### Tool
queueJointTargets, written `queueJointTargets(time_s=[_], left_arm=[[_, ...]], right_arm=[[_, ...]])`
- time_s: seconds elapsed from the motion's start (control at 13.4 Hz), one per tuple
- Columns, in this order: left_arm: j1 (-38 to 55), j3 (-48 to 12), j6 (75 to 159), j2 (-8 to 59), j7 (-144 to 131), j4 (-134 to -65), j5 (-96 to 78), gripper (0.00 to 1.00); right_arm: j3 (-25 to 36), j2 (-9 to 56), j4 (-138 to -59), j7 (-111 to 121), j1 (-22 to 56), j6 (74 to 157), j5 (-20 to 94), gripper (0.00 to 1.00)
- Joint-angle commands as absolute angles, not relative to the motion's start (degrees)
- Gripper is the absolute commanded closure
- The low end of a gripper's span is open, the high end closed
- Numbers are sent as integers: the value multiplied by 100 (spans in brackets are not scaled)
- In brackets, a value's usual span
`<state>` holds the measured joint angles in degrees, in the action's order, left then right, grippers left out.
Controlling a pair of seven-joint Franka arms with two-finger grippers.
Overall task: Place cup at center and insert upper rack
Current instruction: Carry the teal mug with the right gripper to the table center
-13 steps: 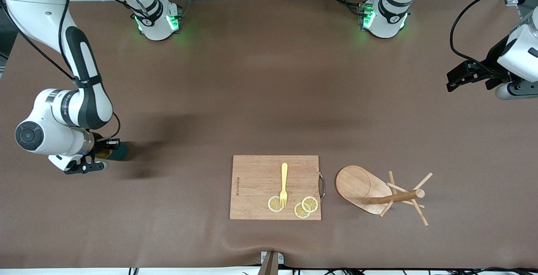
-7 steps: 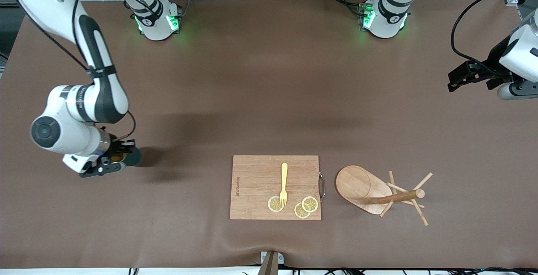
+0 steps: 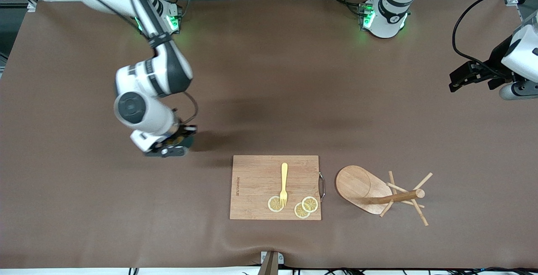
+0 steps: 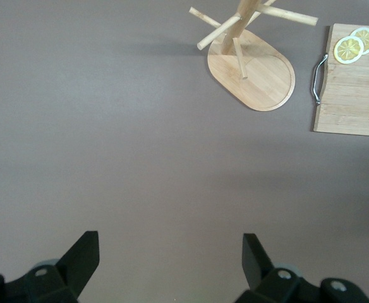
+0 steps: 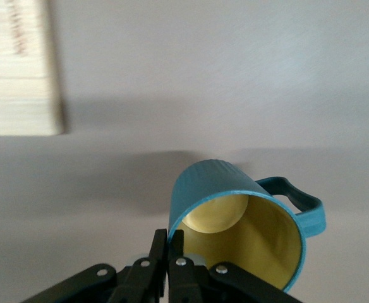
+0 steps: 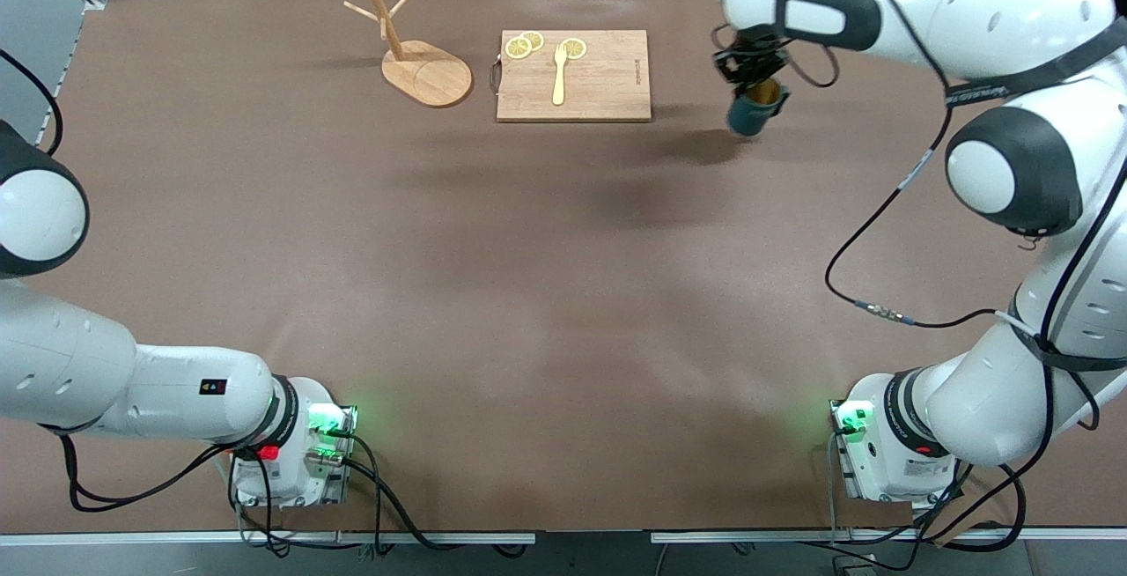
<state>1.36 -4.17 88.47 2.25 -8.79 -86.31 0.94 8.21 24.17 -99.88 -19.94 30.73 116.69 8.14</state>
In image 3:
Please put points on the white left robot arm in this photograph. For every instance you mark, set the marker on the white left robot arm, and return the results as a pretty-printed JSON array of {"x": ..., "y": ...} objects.
[{"x": 384, "y": 25}]

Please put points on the brown table mat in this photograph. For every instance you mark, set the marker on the brown table mat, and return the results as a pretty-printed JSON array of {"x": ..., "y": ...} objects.
[{"x": 269, "y": 119}]

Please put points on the wooden mug tree rack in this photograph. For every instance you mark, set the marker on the wooden mug tree rack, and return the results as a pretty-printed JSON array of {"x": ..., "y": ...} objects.
[{"x": 357, "y": 184}]

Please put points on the lemon slice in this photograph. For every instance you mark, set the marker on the lemon slice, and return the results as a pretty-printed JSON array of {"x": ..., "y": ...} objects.
[
  {"x": 300, "y": 212},
  {"x": 311, "y": 203},
  {"x": 274, "y": 204}
]

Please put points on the yellow plastic fork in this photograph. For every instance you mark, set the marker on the yellow plastic fork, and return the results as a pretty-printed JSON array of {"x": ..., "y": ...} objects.
[{"x": 284, "y": 178}]

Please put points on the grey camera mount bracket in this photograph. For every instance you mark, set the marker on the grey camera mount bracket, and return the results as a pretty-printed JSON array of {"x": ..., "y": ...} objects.
[{"x": 271, "y": 262}]

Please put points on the wooden cutting board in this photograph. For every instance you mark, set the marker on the wooden cutting board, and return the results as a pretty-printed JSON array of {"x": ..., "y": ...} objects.
[{"x": 256, "y": 186}]

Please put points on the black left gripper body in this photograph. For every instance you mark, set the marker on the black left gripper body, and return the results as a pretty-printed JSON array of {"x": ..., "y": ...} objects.
[{"x": 496, "y": 59}]

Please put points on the dark green mug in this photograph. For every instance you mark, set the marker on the dark green mug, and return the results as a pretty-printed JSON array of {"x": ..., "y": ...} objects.
[{"x": 190, "y": 141}]

